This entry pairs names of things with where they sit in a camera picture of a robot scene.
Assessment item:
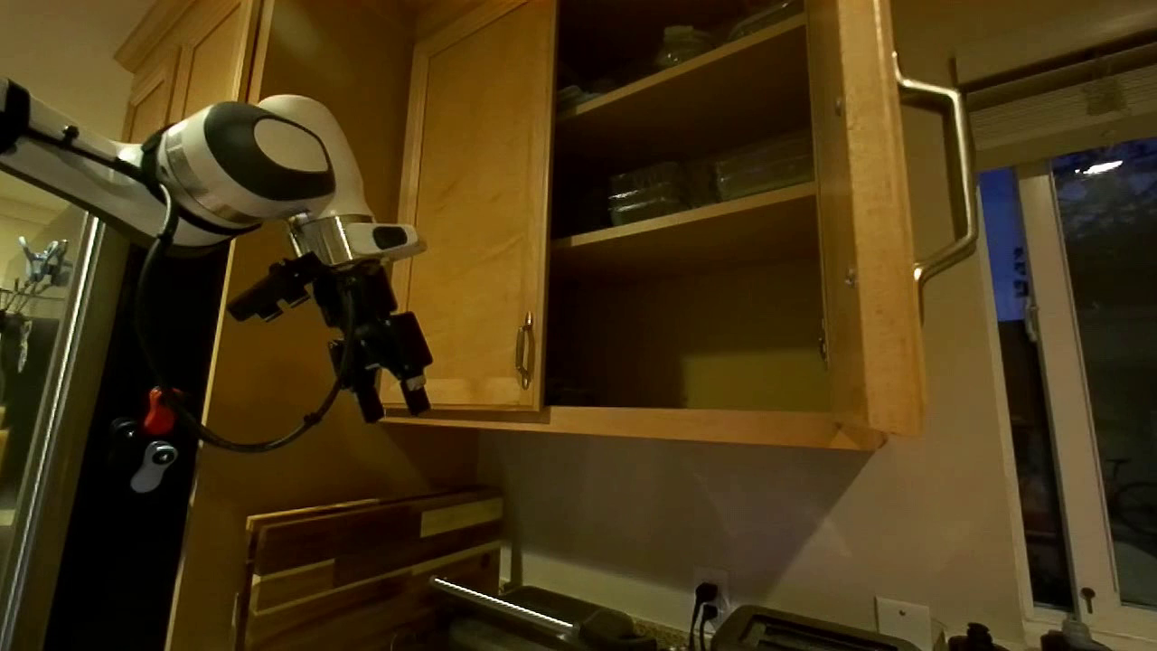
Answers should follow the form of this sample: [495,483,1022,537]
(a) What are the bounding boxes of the kitchen window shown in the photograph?
[978,137,1157,651]

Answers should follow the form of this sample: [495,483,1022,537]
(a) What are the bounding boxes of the stainless steel toaster oven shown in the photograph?
[429,574,656,651]

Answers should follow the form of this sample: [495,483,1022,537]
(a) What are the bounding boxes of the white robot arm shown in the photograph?
[0,78,434,424]

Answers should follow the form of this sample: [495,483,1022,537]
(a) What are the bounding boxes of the stainless steel refrigerator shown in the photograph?
[0,201,194,651]

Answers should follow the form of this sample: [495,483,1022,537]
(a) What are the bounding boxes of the wooden cutting boards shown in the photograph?
[235,493,505,651]

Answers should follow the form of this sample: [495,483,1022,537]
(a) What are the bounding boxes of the white light switch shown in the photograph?
[875,595,936,651]

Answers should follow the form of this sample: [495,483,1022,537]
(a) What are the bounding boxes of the cabinet above refrigerator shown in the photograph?
[115,0,260,140]

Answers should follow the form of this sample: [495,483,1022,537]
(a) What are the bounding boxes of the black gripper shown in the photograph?
[288,254,434,424]

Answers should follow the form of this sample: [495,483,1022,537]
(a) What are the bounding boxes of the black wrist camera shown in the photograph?
[229,273,308,322]

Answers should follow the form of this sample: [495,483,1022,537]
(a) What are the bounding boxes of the wall power outlet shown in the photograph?
[689,580,722,625]

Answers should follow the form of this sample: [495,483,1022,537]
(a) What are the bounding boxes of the wooden cupboard door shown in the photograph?
[394,0,555,416]
[807,0,924,448]

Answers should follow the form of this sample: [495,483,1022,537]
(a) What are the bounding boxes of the stacked dishes on shelf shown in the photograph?
[608,129,814,224]

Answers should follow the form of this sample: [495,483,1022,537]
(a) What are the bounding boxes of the white window blind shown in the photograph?
[949,31,1157,169]

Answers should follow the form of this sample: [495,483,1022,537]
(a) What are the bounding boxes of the wooden upper cupboard frame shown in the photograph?
[434,0,859,448]

